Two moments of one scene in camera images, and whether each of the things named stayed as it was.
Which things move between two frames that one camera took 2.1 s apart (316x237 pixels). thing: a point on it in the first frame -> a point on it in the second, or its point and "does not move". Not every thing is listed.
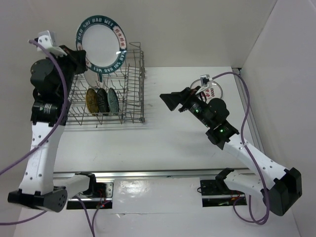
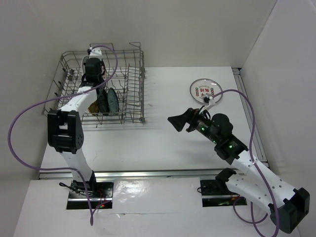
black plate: x=103 y=102 does not move
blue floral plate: x=113 y=101 does not move
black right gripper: x=186 y=96 -> x=190 y=116
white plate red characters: x=213 y=91 does not move
